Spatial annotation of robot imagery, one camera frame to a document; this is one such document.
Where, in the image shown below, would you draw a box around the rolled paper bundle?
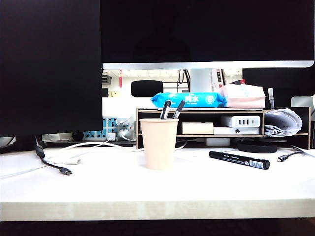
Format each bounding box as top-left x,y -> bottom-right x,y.
264,108 -> 303,138

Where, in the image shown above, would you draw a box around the black hanging cables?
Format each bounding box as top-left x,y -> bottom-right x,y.
178,69 -> 191,92

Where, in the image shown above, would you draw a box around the white paper sheet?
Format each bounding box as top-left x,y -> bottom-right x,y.
291,145 -> 315,158

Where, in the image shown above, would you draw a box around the white box with red print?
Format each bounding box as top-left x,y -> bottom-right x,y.
212,68 -> 226,92

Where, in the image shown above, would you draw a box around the white flat box with logo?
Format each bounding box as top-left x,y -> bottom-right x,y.
213,126 -> 260,135

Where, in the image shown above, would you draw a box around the thick white charging cable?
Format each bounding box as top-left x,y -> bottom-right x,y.
45,141 -> 188,165

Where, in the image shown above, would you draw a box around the large black monitor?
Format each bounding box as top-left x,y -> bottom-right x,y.
0,0 -> 103,137

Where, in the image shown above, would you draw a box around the black background monitor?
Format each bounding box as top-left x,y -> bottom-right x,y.
242,67 -> 315,109

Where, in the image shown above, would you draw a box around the silver panel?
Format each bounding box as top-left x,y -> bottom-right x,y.
291,96 -> 314,108

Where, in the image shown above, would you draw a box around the white multiport charger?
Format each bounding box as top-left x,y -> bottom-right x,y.
220,115 -> 261,128

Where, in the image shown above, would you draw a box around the cream rectangular box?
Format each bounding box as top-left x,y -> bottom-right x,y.
181,122 -> 214,135

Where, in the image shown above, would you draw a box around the blue and white power strip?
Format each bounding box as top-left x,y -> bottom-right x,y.
82,117 -> 136,141

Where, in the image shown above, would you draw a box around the white flat device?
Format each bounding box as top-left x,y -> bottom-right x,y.
206,138 -> 231,147

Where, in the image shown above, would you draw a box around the silver grey power plug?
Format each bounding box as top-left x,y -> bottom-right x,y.
117,127 -> 136,142

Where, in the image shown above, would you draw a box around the thin white cable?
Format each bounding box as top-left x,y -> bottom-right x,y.
0,140 -> 116,179

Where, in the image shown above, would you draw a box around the beige paper cup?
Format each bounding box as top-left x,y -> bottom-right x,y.
139,118 -> 180,171

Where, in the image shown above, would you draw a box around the black cable with inline adapter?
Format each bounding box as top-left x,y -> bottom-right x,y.
34,135 -> 74,177

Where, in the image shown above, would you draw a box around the black monitor base frame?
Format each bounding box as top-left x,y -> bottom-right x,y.
0,139 -> 137,155

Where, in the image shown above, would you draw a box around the black round disc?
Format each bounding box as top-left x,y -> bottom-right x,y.
237,140 -> 278,154

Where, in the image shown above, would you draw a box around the black wooden desk shelf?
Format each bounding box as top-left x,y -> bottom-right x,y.
136,106 -> 311,150

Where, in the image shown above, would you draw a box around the translucent capped pen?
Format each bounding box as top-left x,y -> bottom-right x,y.
267,88 -> 275,110

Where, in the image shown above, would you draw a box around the blue wet wipes pack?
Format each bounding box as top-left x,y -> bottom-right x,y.
150,92 -> 228,108

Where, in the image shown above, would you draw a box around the black chair headrest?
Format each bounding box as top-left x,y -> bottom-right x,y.
130,80 -> 164,98

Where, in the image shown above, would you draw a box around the pink tissue pack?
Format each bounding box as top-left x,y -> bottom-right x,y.
219,83 -> 267,109

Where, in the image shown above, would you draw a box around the short black USB cable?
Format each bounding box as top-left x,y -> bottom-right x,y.
277,150 -> 306,162

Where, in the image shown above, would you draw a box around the white desk partition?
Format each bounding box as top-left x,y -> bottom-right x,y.
102,97 -> 158,118

